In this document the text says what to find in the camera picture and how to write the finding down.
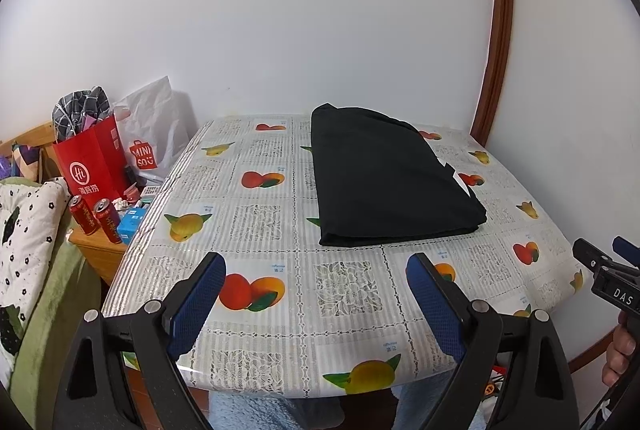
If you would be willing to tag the black blue white jacket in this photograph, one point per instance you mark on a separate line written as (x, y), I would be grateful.
(385, 175)

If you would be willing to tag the wooden baseboard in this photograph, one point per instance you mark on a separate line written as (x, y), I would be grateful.
(587, 352)

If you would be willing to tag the light blue fluffy cloth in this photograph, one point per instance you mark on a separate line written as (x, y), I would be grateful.
(245, 412)

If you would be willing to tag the green blanket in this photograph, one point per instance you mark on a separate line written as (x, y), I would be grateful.
(55, 300)

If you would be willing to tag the white plastic bag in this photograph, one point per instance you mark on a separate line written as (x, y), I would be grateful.
(155, 124)

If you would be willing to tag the black white checked cloth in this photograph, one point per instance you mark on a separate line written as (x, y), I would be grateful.
(80, 107)

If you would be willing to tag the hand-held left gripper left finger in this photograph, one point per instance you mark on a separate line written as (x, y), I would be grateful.
(197, 300)

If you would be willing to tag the wooden headboard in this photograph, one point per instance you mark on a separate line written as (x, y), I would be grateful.
(42, 137)

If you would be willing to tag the red drink can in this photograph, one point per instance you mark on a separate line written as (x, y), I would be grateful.
(107, 222)
(82, 217)

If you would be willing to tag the blue cardboard box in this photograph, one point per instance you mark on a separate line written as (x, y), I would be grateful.
(132, 225)

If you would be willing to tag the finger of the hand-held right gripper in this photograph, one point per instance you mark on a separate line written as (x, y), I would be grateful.
(629, 251)
(590, 255)

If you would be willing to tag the red paper bag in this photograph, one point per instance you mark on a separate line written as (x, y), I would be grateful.
(92, 159)

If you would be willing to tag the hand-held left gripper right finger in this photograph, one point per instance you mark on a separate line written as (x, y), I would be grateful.
(435, 305)

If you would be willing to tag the person's legs in jeans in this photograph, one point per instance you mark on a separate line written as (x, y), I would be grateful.
(425, 410)

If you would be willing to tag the fruit print tablecloth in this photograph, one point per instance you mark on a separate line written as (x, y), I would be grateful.
(280, 220)

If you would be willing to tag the white floral quilt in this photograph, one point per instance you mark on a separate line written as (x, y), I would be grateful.
(25, 235)

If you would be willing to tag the person's right hand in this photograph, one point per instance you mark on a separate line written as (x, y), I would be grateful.
(617, 355)

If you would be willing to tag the wooden door frame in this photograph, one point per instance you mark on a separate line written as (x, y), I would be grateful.
(500, 19)

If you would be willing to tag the wooden nightstand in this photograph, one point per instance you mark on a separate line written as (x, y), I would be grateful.
(102, 260)

